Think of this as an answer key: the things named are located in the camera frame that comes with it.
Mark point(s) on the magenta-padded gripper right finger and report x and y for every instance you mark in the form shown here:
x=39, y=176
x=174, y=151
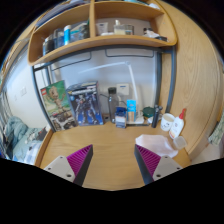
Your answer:
x=165, y=166

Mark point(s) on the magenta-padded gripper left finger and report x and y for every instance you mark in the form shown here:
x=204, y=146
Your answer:
x=61, y=166

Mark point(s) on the pale pink towel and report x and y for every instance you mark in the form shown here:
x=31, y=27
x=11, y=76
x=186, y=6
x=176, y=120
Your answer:
x=156, y=144

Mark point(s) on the clear plastic container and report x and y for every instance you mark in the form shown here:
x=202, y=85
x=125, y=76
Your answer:
x=180, y=142

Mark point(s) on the white red-capped lotion bottle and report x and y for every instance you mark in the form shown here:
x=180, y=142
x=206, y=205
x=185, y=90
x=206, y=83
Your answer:
x=176, y=128

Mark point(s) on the white mug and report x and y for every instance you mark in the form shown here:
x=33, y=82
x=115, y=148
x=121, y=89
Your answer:
x=167, y=122

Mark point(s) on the grey-green bedding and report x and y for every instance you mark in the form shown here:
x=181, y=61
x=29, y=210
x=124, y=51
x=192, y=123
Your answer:
x=18, y=136

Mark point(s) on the green round dish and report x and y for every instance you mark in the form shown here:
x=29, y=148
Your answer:
x=148, y=112

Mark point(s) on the tree figure toy box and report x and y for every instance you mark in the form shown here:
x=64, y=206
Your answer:
x=56, y=103

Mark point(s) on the dark blue small box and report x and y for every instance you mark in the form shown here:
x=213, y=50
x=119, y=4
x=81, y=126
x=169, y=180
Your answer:
x=120, y=117

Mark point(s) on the light blue carton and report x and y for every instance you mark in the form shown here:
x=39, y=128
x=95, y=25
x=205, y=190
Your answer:
x=131, y=108

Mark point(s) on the blue robot model box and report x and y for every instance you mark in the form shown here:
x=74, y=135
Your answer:
x=85, y=103

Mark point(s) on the clear tall bottle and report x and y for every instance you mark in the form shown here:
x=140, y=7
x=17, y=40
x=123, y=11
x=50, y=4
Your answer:
x=112, y=106

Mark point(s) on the white box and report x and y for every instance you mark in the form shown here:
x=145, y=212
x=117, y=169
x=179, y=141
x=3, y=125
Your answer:
x=122, y=90

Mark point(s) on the white desk lamp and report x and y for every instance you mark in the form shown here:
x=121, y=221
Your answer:
x=133, y=83

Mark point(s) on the wooden shelf unit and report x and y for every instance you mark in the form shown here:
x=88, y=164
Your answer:
x=100, y=41

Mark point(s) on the grey metal desk frame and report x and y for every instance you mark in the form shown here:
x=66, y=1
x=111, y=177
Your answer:
x=170, y=76

